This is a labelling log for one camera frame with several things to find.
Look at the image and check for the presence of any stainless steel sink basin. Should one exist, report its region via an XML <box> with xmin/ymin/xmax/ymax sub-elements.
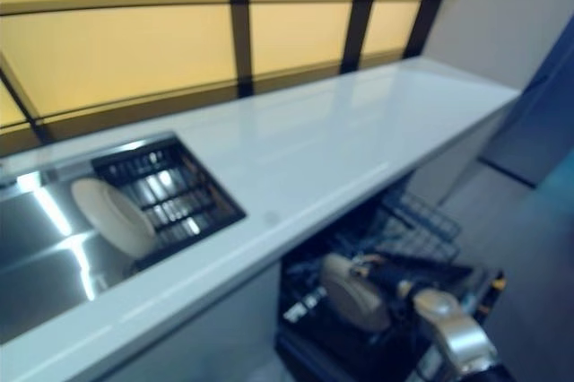
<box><xmin>0</xmin><ymin>130</ymin><xmax>248</xmax><ymax>308</ymax></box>

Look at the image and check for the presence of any black dish drying rack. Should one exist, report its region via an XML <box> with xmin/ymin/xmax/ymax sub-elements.
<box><xmin>90</xmin><ymin>135</ymin><xmax>248</xmax><ymax>273</ymax></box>

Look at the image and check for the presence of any dark wire upper dishwasher rack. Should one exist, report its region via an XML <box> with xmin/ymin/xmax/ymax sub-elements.
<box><xmin>379</xmin><ymin>192</ymin><xmax>464</xmax><ymax>263</ymax></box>

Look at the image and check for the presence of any dark blue partition panel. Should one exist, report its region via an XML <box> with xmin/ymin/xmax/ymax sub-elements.
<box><xmin>478</xmin><ymin>8</ymin><xmax>574</xmax><ymax>187</ymax></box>

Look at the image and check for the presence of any narrow white cabinet door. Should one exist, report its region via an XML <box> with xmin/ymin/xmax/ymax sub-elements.
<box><xmin>101</xmin><ymin>259</ymin><xmax>283</xmax><ymax>382</ymax></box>

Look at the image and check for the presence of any right robot hand black glove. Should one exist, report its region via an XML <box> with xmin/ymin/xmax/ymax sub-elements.
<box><xmin>353</xmin><ymin>252</ymin><xmax>473</xmax><ymax>308</ymax></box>

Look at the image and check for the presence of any dark wire dishwasher rack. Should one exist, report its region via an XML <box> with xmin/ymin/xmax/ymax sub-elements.
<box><xmin>379</xmin><ymin>192</ymin><xmax>464</xmax><ymax>263</ymax></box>
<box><xmin>281</xmin><ymin>220</ymin><xmax>494</xmax><ymax>382</ymax></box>

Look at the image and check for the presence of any open built-in dishwasher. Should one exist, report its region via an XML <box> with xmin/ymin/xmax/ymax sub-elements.
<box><xmin>274</xmin><ymin>183</ymin><xmax>509</xmax><ymax>382</ymax></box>

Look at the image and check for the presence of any cream ceramic plate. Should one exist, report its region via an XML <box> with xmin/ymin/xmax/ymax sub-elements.
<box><xmin>70</xmin><ymin>177</ymin><xmax>158</xmax><ymax>258</ymax></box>
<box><xmin>319</xmin><ymin>252</ymin><xmax>392</xmax><ymax>334</ymax></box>

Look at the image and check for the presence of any dark wire lower dishwasher rack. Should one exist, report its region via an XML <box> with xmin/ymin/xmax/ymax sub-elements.
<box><xmin>281</xmin><ymin>220</ymin><xmax>494</xmax><ymax>382</ymax></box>

